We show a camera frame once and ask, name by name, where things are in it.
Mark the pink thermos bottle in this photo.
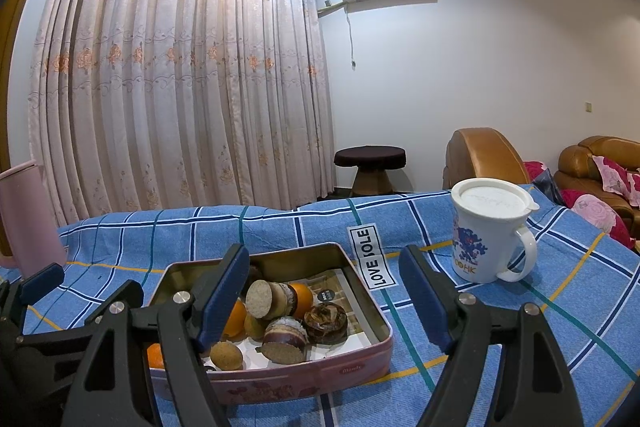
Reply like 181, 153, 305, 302
0, 159, 68, 280

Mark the air conditioner power cord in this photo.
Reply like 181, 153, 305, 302
345, 4, 358, 68

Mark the white fabric label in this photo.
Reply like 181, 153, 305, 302
346, 223, 399, 292

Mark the white conduit cover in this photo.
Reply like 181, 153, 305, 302
316, 0, 349, 18

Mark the white printed mug with lid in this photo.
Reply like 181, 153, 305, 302
450, 177, 541, 285

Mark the pink floral cushion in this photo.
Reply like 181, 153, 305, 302
591, 154, 640, 208
560, 188, 632, 250

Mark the brown leather sofa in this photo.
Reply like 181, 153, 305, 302
552, 135, 640, 240

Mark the beige embroidered curtain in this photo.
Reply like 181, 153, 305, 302
27, 0, 337, 228

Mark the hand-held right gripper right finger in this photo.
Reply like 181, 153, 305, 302
398, 244, 586, 427

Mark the dark round stool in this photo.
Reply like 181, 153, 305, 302
333, 146, 408, 198

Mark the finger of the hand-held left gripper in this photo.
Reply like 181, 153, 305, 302
17, 263, 66, 308
82, 279, 146, 327

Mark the pink metal tin box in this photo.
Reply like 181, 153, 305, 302
144, 243, 393, 405

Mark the red floral cushion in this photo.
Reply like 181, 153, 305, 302
522, 160, 551, 185

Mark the brown leather armchair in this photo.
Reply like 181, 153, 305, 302
442, 127, 532, 190

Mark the dark blue cushion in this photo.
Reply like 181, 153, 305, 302
531, 167, 568, 208

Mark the brown kiwi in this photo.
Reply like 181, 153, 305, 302
209, 341, 245, 370
243, 312, 268, 342

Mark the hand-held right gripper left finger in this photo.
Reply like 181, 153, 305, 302
60, 243, 251, 427

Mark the blue plaid blanket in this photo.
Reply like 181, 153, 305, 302
0, 182, 640, 427

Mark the wooden door frame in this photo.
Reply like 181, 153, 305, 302
0, 0, 26, 168

